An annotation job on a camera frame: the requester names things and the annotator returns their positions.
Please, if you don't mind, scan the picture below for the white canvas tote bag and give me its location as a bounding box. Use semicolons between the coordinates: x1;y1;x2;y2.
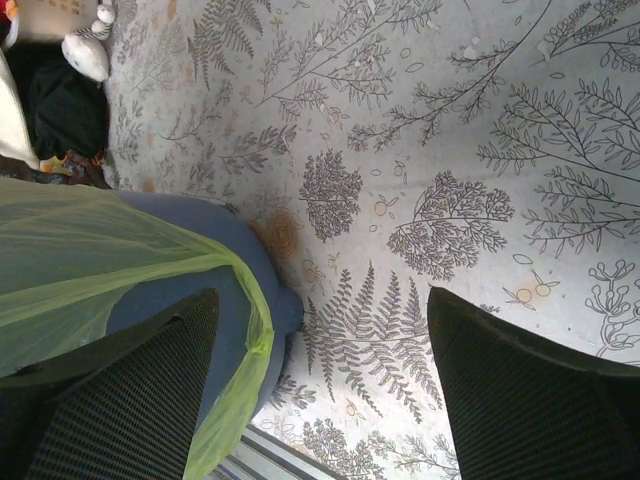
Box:
0;53;40;171

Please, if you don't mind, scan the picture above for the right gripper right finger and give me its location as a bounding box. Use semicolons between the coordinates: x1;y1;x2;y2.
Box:
427;287;639;479

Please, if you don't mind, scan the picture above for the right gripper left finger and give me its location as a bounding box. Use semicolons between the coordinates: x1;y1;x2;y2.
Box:
1;289;219;479

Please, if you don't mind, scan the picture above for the blue trash bin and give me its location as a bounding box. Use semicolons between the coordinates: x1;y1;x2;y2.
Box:
106;191;303;425

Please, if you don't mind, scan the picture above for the small white plush toy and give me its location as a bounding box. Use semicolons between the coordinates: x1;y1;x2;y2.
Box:
61;1;116;84

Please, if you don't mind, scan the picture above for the green plastic trash bag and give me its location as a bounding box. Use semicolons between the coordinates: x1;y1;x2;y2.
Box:
1;178;274;479

